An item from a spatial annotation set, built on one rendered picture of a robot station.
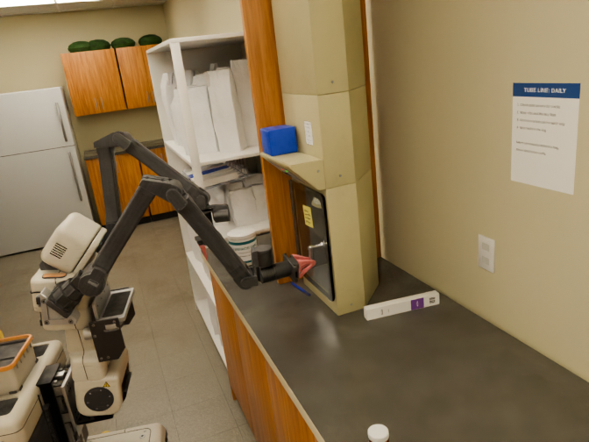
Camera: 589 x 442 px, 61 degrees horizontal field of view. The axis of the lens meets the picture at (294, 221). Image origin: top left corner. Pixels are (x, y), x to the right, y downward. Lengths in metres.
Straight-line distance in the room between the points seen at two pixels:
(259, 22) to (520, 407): 1.47
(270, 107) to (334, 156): 0.41
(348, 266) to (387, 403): 0.54
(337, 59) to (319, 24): 0.12
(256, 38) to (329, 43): 0.39
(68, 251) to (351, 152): 0.99
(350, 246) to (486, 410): 0.68
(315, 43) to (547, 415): 1.18
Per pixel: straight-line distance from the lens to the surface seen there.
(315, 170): 1.62
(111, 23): 7.05
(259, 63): 1.92
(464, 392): 1.47
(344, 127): 1.64
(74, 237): 1.82
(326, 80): 1.61
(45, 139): 6.39
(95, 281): 1.68
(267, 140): 1.78
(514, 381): 1.53
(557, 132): 1.45
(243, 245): 2.30
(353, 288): 1.81
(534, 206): 1.55
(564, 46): 1.43
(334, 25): 1.62
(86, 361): 2.00
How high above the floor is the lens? 1.83
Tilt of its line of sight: 18 degrees down
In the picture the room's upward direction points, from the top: 7 degrees counter-clockwise
